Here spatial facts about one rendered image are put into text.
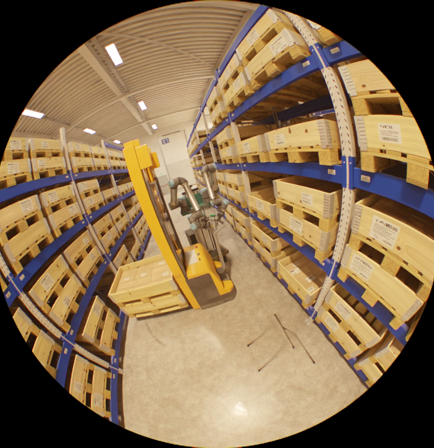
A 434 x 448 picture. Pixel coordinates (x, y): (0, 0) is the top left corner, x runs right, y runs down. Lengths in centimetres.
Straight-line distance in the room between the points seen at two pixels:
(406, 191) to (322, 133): 68
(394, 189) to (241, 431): 259
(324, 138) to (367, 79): 56
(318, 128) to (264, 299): 245
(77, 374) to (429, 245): 314
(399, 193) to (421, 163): 25
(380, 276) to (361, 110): 102
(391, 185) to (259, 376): 226
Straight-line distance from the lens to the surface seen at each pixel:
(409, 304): 128
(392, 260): 115
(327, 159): 118
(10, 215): 220
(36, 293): 214
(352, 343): 192
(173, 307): 265
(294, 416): 232
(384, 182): 109
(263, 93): 183
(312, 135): 125
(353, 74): 114
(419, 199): 107
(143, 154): 165
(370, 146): 104
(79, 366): 242
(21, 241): 217
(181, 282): 221
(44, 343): 216
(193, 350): 246
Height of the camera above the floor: 221
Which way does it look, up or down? 24 degrees down
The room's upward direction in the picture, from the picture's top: 15 degrees counter-clockwise
